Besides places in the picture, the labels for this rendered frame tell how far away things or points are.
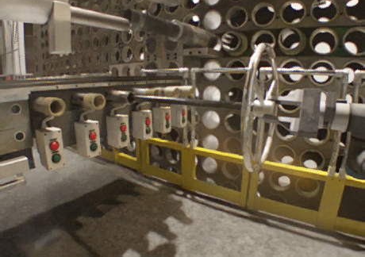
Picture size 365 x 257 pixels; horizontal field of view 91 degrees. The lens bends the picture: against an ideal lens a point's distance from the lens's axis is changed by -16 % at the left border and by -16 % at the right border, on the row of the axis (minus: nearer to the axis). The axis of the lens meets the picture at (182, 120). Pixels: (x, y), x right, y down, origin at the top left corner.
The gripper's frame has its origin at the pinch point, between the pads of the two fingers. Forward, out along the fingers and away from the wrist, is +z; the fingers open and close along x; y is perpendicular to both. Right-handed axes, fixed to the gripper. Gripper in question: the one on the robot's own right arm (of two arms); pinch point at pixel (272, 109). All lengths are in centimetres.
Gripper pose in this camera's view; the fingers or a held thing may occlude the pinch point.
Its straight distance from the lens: 65.8
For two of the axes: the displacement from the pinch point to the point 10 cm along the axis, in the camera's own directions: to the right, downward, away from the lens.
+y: 4.8, 3.9, 7.9
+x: 3.0, -9.2, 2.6
